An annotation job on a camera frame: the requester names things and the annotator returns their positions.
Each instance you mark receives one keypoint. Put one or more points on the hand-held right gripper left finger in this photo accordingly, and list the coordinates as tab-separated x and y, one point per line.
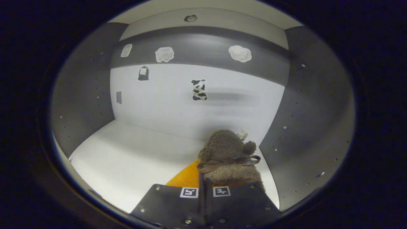
168	203

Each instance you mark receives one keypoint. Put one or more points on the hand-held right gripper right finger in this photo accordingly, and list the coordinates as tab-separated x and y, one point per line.
241	206

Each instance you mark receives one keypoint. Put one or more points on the white shoe cabinet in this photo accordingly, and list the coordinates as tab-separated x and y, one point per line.
152	105

